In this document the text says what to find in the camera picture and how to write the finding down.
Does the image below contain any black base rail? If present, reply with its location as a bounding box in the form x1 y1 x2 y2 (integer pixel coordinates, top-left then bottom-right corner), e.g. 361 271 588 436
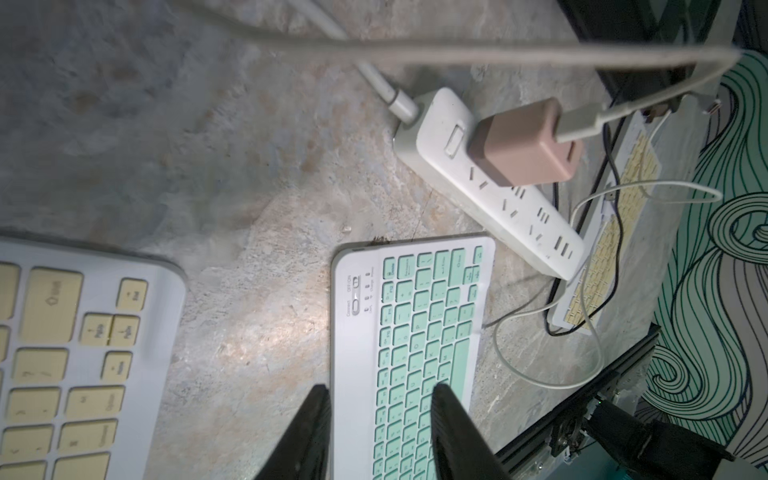
496 324 661 479

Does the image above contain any black white chessboard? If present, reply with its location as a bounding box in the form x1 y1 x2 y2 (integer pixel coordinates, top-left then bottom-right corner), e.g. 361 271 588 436
558 0 720 103

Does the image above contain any white charging cable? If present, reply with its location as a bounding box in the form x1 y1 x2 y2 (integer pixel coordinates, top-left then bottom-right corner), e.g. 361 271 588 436
167 0 742 391

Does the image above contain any yellow keyboard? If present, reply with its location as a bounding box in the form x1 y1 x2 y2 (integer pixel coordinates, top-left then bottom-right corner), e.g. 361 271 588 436
544 113 661 333
1 237 186 479

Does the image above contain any pink plug adapter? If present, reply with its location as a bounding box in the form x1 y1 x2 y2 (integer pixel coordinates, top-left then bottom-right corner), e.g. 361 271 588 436
467 97 584 187

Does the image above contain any green white keyboard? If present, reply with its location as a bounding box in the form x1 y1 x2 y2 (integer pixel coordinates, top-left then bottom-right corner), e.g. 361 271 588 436
330 235 496 479

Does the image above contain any white power strip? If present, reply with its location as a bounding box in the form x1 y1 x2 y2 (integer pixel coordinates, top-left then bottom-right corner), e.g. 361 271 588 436
393 87 586 281

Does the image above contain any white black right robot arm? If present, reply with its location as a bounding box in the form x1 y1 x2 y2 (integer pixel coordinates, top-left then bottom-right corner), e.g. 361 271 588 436
584 401 735 479

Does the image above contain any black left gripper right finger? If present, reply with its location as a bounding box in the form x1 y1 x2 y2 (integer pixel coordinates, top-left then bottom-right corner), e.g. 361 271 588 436
430 383 509 480

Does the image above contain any black usb cable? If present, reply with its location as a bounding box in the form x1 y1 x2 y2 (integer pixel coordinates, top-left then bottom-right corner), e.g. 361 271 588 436
542 116 628 337

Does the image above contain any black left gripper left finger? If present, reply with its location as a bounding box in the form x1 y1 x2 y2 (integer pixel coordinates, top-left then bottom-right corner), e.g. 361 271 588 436
255 384 332 480

